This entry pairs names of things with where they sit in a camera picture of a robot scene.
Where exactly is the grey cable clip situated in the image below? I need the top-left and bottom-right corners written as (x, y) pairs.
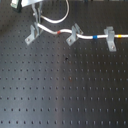
top-left (25, 23), bottom-right (40, 45)
top-left (104, 26), bottom-right (116, 52)
top-left (66, 23), bottom-right (83, 46)

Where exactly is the white cable with coloured bands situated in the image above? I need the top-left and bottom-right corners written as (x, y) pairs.
top-left (36, 0), bottom-right (128, 40)

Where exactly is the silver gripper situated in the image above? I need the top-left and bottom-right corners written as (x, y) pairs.
top-left (21, 0), bottom-right (44, 22)

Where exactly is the black box with label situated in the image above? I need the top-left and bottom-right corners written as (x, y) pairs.
top-left (11, 0), bottom-right (22, 13)

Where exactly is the middle grey cable clip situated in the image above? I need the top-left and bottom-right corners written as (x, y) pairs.
top-left (66, 23), bottom-right (83, 46)

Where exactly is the right grey cable clip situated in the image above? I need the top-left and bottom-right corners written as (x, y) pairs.
top-left (104, 26), bottom-right (116, 52)

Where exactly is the left grey cable clip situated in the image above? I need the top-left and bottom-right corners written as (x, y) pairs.
top-left (25, 23), bottom-right (40, 45)

